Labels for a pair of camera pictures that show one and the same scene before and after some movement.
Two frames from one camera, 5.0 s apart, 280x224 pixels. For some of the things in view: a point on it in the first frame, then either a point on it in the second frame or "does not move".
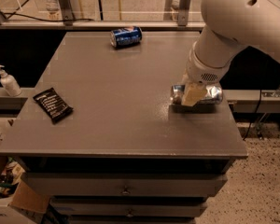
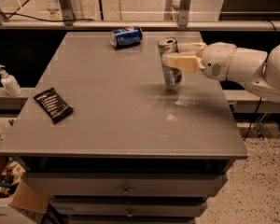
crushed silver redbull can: x=214 y=94 to x=168 y=45
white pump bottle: x=8 y=82 does not move
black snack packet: x=54 y=106 does not move
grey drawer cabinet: x=125 y=155 does not move
